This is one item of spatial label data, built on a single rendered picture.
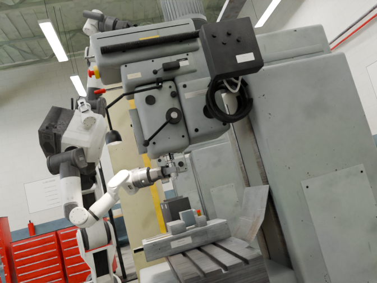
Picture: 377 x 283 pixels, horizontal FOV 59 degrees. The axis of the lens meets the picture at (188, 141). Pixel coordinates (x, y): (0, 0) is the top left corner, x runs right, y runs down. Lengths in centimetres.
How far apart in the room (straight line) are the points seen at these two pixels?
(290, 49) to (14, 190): 1003
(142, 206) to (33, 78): 883
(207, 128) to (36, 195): 965
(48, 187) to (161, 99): 947
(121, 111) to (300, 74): 215
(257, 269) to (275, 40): 110
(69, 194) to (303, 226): 101
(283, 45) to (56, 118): 119
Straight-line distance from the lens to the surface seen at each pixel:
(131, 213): 325
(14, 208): 1107
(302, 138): 149
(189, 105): 148
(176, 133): 147
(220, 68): 129
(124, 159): 327
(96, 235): 202
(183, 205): 185
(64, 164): 165
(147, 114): 148
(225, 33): 136
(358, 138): 163
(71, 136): 175
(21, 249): 644
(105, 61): 152
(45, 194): 1085
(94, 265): 207
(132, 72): 151
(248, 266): 101
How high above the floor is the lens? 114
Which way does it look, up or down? 7 degrees up
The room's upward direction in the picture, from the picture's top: 15 degrees counter-clockwise
